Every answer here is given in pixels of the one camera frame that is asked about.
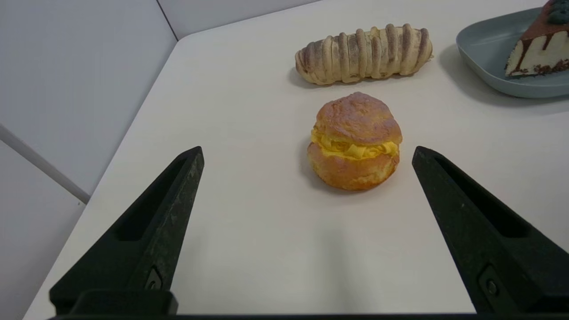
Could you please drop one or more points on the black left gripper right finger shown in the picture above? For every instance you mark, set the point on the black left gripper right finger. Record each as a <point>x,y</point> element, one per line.
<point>498,249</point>

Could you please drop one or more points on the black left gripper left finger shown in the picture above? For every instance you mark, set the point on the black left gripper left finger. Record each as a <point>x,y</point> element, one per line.
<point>151,240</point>

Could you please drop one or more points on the chocolate blueberry cake slice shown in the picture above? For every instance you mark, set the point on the chocolate blueberry cake slice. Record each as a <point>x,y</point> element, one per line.
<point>544,49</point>

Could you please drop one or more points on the grey rounded square dish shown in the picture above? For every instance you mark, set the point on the grey rounded square dish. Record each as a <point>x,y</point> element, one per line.
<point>484,49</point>

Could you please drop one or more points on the cream puff with yellow filling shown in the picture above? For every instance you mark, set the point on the cream puff with yellow filling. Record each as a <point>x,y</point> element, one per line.
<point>355,146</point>

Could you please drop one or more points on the striped twisted bread loaf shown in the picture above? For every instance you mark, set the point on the striped twisted bread loaf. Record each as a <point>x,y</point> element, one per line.
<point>362,55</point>

